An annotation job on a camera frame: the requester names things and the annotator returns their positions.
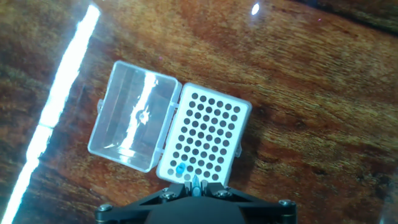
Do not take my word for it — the white tip rack clear lid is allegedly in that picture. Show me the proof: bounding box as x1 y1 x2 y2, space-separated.
87 60 253 187

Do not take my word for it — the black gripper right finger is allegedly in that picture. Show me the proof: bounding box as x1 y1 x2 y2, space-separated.
200 179 299 224

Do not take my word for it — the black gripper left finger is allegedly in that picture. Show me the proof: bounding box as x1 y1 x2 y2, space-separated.
95 181 193 224

